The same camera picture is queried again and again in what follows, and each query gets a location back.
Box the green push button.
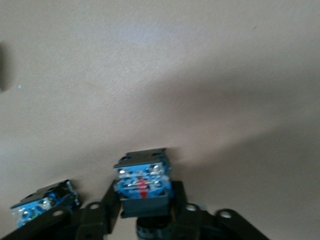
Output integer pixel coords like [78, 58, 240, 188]
[9, 179, 81, 229]

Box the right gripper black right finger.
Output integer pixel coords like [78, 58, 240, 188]
[171, 180, 272, 240]

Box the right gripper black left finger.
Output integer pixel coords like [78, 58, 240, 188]
[0, 179, 123, 240]

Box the orange push button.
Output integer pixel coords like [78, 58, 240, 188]
[112, 147, 175, 240]

